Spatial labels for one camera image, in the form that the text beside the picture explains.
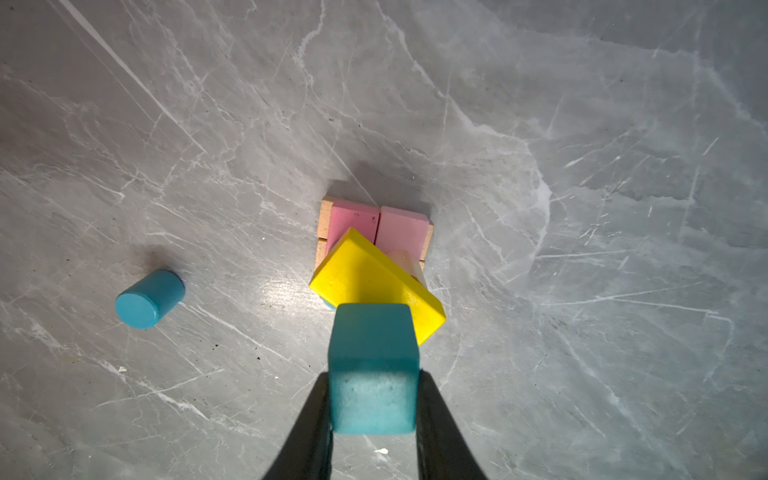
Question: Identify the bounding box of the dark pink wood block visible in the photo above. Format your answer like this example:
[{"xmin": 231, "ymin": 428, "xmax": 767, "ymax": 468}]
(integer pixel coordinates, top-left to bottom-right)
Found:
[{"xmin": 326, "ymin": 200, "xmax": 380, "ymax": 252}]

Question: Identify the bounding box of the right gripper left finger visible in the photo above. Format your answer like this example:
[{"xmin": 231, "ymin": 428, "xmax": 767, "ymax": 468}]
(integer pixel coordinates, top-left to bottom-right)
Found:
[{"xmin": 263, "ymin": 372, "xmax": 333, "ymax": 480}]

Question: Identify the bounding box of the light pink wood block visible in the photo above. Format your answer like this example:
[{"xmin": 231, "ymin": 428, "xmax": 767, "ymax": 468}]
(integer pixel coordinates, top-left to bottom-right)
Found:
[{"xmin": 374, "ymin": 206, "xmax": 434, "ymax": 261}]

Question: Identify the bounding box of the natural wood cylinder block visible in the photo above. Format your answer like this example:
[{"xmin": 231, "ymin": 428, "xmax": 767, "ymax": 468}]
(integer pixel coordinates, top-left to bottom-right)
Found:
[{"xmin": 387, "ymin": 249, "xmax": 427, "ymax": 289}]

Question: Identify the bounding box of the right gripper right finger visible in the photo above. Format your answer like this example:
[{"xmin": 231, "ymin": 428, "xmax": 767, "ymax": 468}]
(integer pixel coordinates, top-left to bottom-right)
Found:
[{"xmin": 416, "ymin": 370, "xmax": 487, "ymax": 479}]

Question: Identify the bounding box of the small teal cylinder block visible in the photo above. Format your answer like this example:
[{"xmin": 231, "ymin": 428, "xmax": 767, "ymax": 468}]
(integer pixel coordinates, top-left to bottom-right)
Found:
[{"xmin": 115, "ymin": 269, "xmax": 185, "ymax": 329}]

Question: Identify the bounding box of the teal cube block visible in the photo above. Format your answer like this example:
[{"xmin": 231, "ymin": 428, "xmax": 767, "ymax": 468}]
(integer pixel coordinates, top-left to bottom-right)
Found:
[{"xmin": 328, "ymin": 303, "xmax": 420, "ymax": 435}]

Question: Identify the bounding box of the yellow wood block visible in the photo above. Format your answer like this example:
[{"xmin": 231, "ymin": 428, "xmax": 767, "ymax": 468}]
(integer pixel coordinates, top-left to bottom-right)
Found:
[{"xmin": 309, "ymin": 228, "xmax": 446, "ymax": 344}]

